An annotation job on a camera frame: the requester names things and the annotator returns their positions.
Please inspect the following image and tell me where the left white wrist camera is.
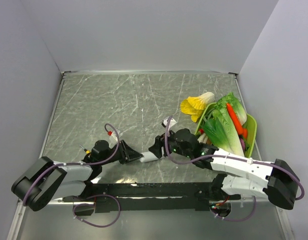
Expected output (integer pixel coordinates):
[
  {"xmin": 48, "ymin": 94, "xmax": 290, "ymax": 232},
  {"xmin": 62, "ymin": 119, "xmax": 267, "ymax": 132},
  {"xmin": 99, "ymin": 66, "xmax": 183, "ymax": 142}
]
[{"xmin": 107, "ymin": 130, "xmax": 121, "ymax": 145}]

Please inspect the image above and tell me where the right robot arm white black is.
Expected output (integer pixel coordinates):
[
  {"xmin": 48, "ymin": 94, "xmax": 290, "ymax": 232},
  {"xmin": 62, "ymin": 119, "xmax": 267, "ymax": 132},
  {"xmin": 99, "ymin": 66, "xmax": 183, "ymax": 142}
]
[{"xmin": 148, "ymin": 128, "xmax": 302, "ymax": 210}]

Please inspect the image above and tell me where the green toy napa cabbage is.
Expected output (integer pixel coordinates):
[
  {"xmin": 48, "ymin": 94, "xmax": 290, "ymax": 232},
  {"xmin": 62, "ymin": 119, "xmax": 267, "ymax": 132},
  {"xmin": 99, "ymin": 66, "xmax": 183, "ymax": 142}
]
[{"xmin": 215, "ymin": 92, "xmax": 247, "ymax": 125}]

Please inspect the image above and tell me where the yellow handle screwdriver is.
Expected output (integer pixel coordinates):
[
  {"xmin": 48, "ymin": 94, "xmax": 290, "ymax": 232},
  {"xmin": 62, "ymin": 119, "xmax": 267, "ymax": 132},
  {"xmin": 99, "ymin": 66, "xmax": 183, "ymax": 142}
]
[{"xmin": 79, "ymin": 144, "xmax": 91, "ymax": 156}]

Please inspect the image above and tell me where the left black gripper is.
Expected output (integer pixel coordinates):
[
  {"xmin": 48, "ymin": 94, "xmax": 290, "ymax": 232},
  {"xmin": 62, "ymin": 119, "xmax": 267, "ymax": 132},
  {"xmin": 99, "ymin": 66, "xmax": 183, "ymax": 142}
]
[{"xmin": 100, "ymin": 139, "xmax": 143, "ymax": 165}]

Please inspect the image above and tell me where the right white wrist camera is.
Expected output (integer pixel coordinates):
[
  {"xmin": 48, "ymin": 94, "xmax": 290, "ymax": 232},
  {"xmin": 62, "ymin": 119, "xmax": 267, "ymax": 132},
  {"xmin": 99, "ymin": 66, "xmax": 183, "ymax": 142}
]
[{"xmin": 161, "ymin": 117, "xmax": 177, "ymax": 129}]

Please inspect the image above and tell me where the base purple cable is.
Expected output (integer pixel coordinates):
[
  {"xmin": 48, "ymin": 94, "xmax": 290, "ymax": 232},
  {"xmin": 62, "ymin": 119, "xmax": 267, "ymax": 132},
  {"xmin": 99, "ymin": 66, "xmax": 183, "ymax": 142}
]
[
  {"xmin": 210, "ymin": 194, "xmax": 257, "ymax": 223},
  {"xmin": 72, "ymin": 193, "xmax": 121, "ymax": 228}
]

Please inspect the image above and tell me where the yellow toy cabbage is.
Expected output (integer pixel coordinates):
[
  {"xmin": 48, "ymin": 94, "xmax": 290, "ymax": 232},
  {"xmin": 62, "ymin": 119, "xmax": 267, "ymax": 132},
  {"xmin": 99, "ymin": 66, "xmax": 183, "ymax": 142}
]
[{"xmin": 180, "ymin": 92, "xmax": 215, "ymax": 123}]

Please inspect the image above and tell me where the green toy lettuce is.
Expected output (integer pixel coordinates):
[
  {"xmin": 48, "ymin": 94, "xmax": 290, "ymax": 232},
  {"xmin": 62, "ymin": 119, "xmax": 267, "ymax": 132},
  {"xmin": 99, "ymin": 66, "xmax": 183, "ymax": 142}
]
[{"xmin": 203, "ymin": 108, "xmax": 244, "ymax": 157}]

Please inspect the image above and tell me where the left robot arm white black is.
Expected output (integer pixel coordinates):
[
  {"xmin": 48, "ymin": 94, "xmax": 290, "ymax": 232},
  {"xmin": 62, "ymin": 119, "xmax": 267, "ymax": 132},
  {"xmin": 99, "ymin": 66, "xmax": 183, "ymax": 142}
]
[{"xmin": 11, "ymin": 140, "xmax": 144, "ymax": 212}]

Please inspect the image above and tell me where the green plastic basket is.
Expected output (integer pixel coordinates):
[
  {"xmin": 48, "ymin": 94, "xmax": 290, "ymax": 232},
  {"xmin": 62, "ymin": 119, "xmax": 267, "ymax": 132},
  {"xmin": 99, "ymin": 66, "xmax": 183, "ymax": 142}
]
[{"xmin": 194, "ymin": 102, "xmax": 257, "ymax": 158}]

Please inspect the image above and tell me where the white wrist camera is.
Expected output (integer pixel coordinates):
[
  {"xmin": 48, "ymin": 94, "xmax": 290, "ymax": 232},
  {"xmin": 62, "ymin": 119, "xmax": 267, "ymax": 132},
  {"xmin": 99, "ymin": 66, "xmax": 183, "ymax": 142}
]
[
  {"xmin": 161, "ymin": 117, "xmax": 177, "ymax": 129},
  {"xmin": 107, "ymin": 130, "xmax": 121, "ymax": 145}
]

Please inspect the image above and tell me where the orange toy carrot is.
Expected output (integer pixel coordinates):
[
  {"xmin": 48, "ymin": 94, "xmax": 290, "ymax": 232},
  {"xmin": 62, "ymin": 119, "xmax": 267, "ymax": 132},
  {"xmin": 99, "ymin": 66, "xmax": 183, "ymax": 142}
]
[{"xmin": 226, "ymin": 103, "xmax": 248, "ymax": 139}]

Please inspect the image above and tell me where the white remote control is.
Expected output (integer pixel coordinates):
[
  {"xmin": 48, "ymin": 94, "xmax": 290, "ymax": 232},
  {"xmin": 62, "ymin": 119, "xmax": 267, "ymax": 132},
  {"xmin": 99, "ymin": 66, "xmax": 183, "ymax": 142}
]
[{"xmin": 139, "ymin": 151, "xmax": 159, "ymax": 163}]

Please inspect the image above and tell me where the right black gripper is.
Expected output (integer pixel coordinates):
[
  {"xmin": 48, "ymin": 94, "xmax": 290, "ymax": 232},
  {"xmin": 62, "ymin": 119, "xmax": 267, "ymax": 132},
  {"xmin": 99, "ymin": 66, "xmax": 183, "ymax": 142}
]
[{"xmin": 148, "ymin": 127, "xmax": 192, "ymax": 159}]

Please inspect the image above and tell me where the base left purple cable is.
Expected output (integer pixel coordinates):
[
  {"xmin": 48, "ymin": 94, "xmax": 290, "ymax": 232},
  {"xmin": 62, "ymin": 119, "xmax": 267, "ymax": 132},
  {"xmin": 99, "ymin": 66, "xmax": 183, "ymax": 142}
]
[{"xmin": 72, "ymin": 193, "xmax": 121, "ymax": 228}]

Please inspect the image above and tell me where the base right purple cable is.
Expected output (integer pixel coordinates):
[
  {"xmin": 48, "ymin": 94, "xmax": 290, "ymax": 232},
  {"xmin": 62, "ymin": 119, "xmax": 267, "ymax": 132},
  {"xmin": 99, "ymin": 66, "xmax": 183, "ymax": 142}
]
[{"xmin": 210, "ymin": 194, "xmax": 257, "ymax": 223}]

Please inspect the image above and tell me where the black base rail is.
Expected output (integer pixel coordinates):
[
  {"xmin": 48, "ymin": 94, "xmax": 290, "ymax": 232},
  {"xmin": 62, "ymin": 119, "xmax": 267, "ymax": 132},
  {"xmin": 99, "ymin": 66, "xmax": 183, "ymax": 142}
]
[{"xmin": 63, "ymin": 182, "xmax": 241, "ymax": 213}]

